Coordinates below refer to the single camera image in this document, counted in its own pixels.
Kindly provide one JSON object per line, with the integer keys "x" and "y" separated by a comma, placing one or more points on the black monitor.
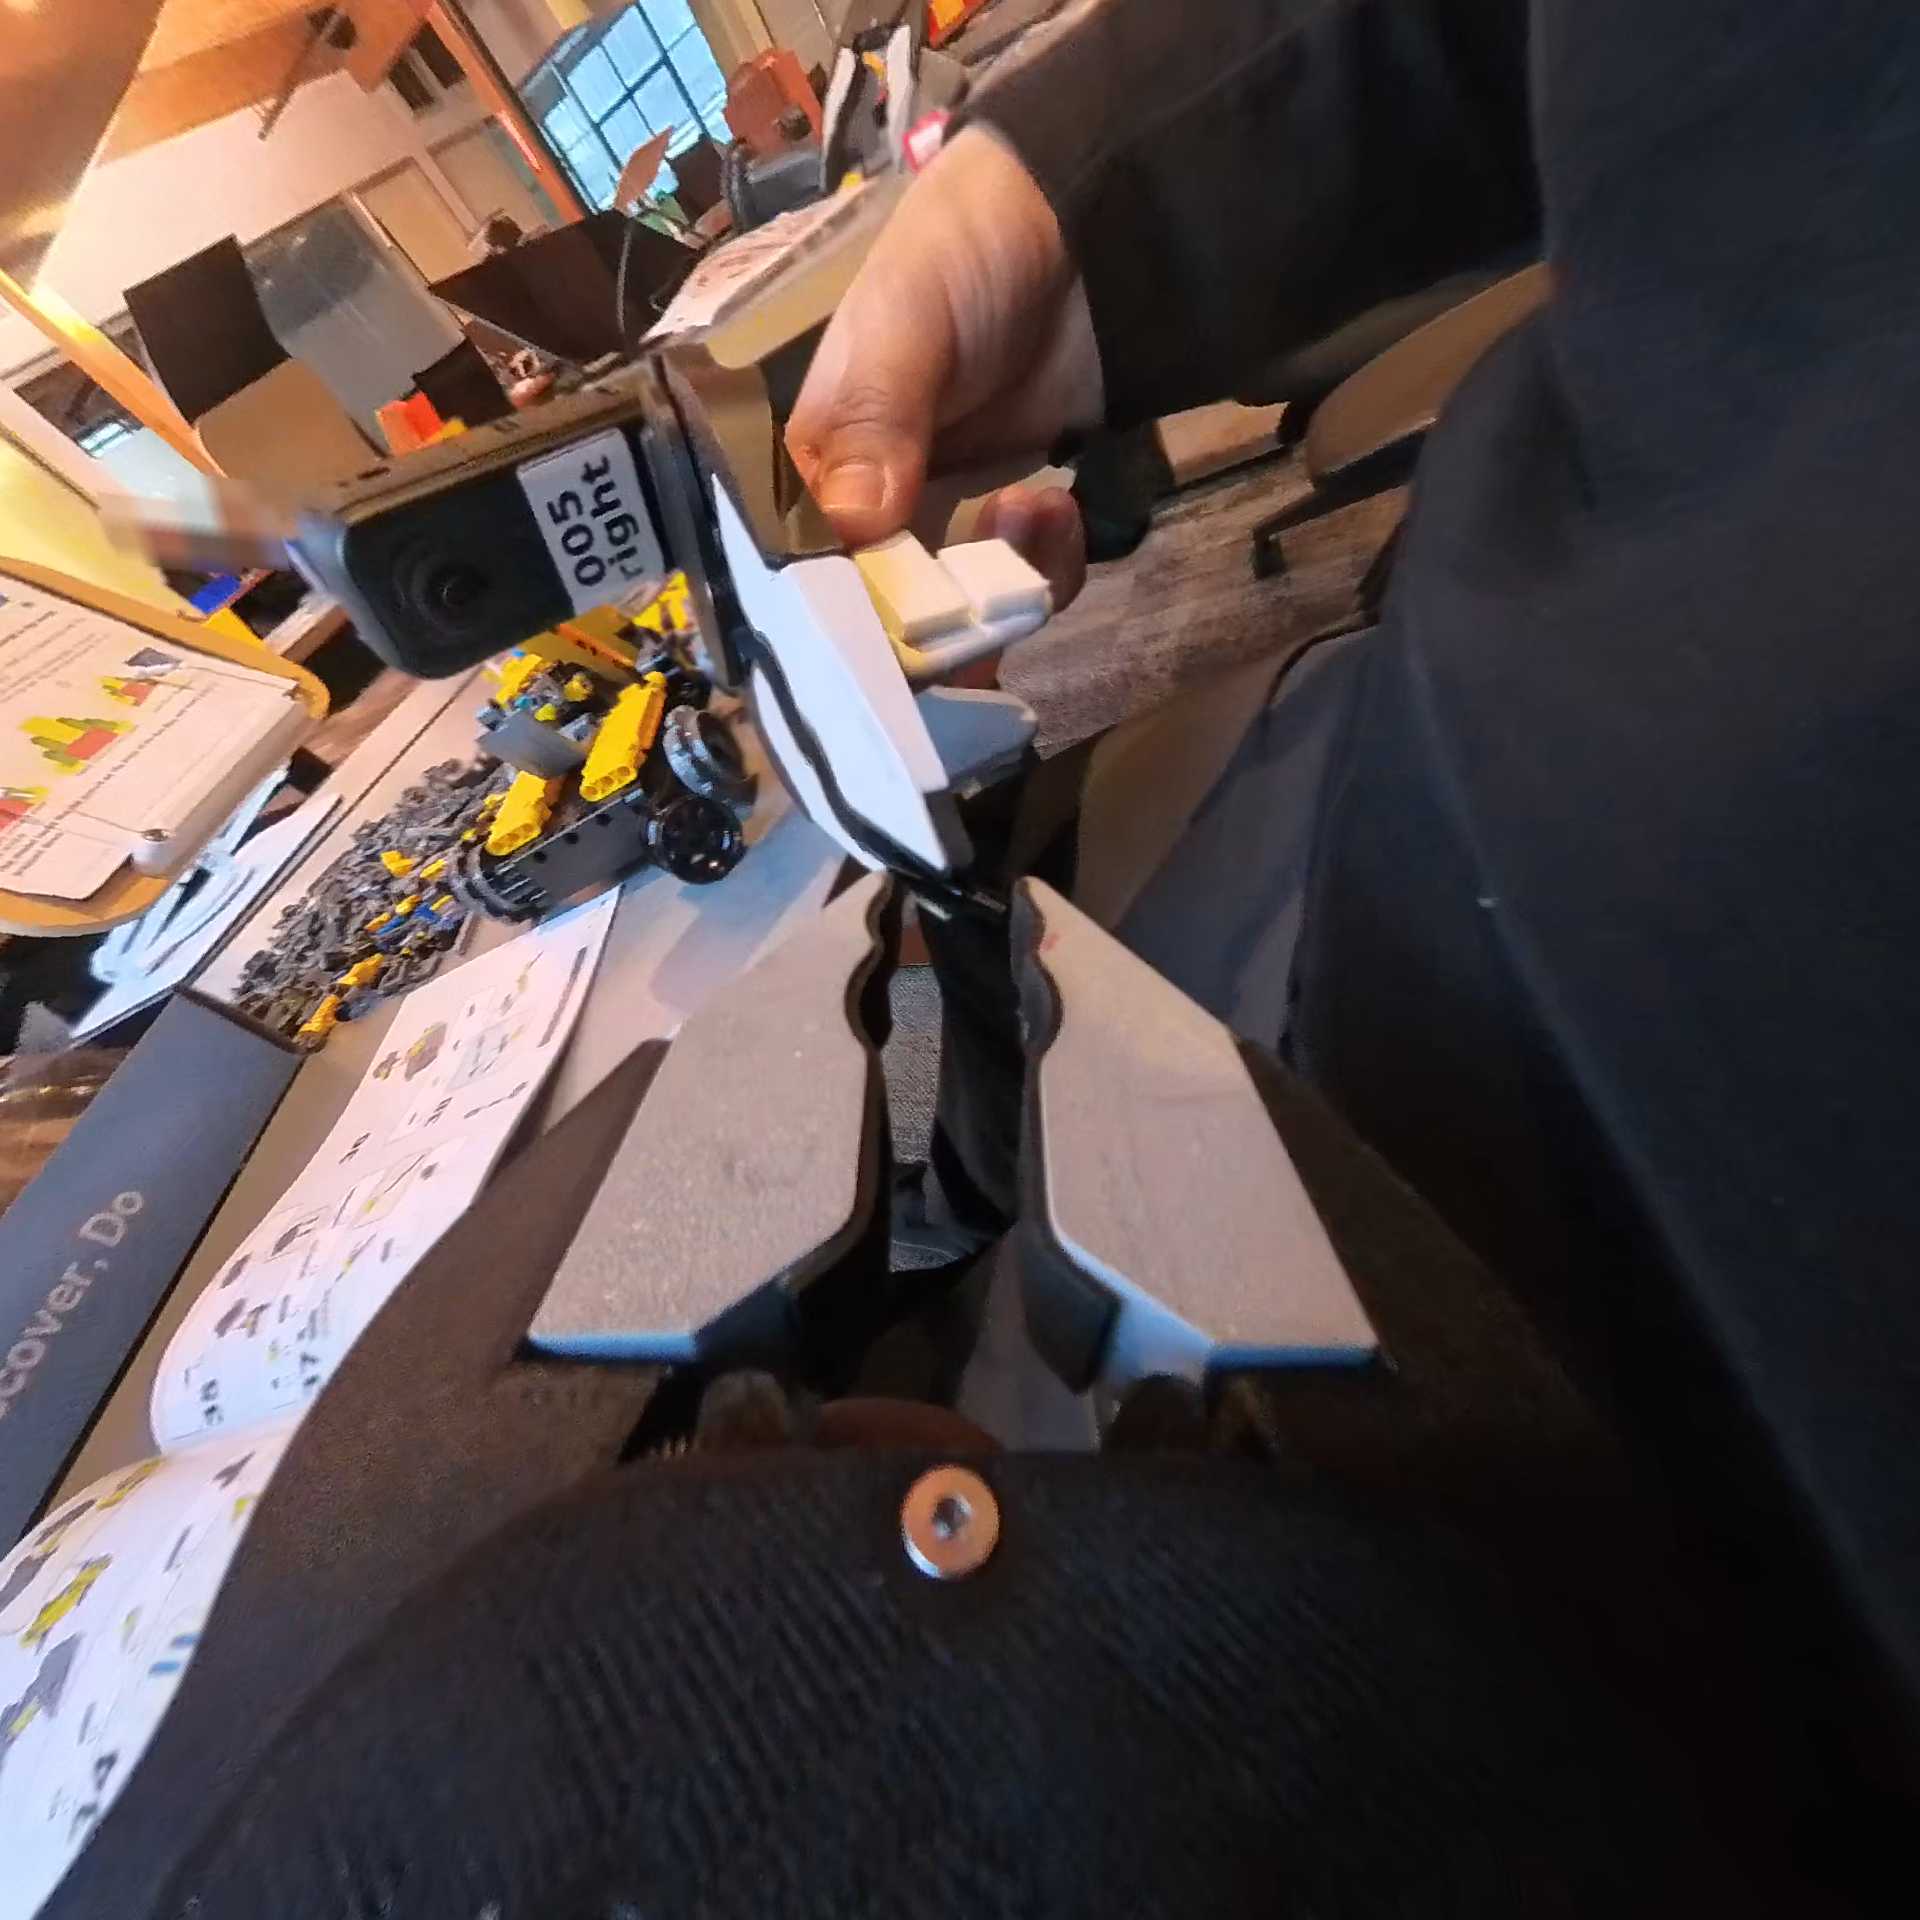
{"x": 553, "y": 285}
{"x": 198, "y": 320}

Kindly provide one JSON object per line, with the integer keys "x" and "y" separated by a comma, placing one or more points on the white instruction booklet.
{"x": 450, "y": 1081}

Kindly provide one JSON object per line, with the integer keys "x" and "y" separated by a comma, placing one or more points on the yellow toy vehicle model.
{"x": 598, "y": 752}

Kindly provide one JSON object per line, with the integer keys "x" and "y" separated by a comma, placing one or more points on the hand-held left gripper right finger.
{"x": 1182, "y": 1172}

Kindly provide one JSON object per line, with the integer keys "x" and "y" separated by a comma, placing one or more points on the window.
{"x": 629, "y": 95}

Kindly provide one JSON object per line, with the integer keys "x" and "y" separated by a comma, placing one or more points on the person's right hand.
{"x": 962, "y": 314}

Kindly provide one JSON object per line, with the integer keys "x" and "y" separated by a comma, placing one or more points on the dark grey cardboard box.
{"x": 122, "y": 1242}

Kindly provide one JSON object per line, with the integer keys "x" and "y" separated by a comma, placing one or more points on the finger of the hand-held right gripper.
{"x": 860, "y": 675}
{"x": 778, "y": 752}

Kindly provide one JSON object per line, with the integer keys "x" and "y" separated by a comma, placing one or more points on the pile of small building pieces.
{"x": 360, "y": 899}

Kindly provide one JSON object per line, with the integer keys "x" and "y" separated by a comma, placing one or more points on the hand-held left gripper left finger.
{"x": 721, "y": 1143}

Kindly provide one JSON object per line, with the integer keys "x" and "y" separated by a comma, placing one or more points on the printed paper sheet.
{"x": 135, "y": 717}

